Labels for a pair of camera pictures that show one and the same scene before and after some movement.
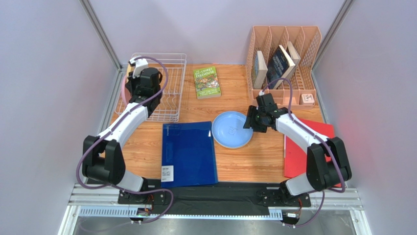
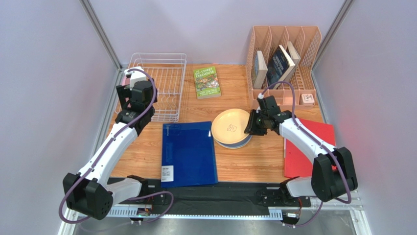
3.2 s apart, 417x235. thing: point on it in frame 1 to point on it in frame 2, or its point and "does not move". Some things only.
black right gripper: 253,118 does not move
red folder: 295,155 does not move
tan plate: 130,68 to 229,126
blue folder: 188,156 does not move
